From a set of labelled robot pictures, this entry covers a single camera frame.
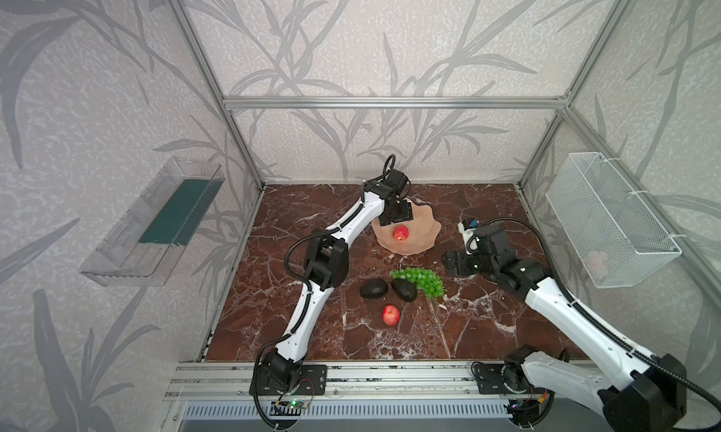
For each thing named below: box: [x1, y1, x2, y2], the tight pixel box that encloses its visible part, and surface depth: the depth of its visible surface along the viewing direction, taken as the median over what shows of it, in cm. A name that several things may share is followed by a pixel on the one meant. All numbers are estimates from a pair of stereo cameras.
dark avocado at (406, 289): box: [390, 277, 418, 303], surface depth 87 cm
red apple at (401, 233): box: [392, 224, 411, 242], surface depth 101 cm
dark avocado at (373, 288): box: [359, 278, 388, 299], surface depth 88 cm
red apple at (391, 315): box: [381, 304, 401, 326], surface depth 84 cm
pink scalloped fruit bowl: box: [371, 200, 442, 256], surface depth 103 cm
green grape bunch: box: [388, 266, 445, 298], surface depth 91 cm
